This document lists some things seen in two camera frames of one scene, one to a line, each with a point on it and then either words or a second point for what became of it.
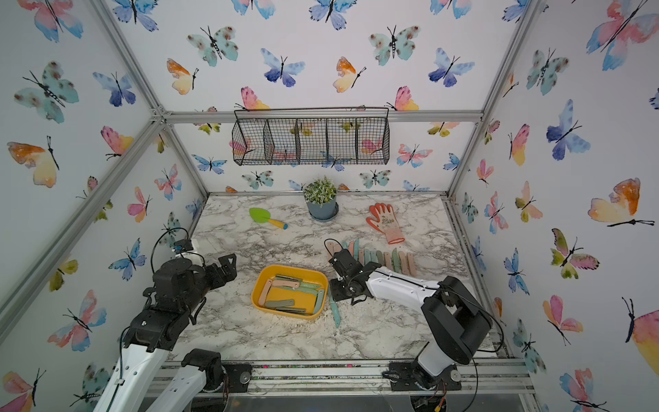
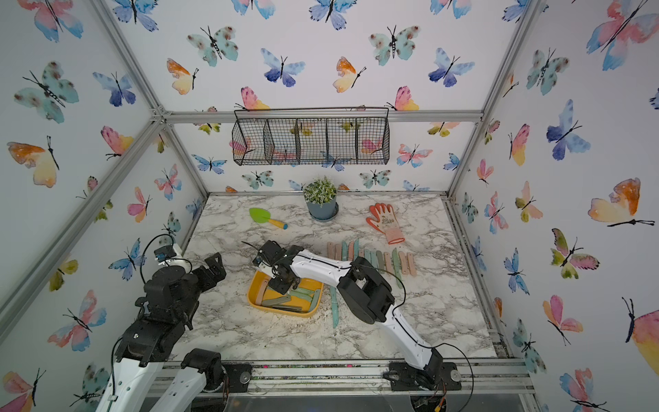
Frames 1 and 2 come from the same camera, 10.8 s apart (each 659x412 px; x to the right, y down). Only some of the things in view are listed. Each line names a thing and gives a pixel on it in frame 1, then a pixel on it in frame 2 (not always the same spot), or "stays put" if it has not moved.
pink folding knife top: [387, 260] stays put
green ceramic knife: [396, 261] stays put
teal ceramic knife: [335, 312] stays put
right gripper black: [334, 291] to [279, 288]
